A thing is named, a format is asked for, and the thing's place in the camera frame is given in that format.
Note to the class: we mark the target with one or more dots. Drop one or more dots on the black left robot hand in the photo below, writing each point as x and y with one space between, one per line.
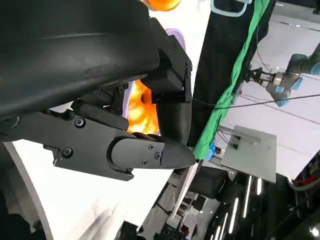
75 62

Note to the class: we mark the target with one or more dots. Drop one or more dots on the orange white toy bread roll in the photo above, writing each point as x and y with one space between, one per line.
162 3
140 117

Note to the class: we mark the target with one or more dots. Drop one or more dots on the lilac plate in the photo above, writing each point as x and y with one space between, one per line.
178 37

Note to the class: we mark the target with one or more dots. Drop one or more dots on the black backdrop cloth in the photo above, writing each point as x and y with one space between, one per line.
215 62

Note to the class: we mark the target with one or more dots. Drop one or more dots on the green cloth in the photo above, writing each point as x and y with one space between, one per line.
225 100

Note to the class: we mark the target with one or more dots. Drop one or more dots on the blue plastic box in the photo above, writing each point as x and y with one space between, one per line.
212 151

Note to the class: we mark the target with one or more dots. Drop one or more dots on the pale green mug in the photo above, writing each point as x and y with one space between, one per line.
228 7

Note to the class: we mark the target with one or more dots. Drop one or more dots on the small electronics module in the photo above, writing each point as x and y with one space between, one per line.
235 142

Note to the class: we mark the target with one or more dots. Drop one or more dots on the black silver background gripper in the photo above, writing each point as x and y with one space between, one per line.
257 76

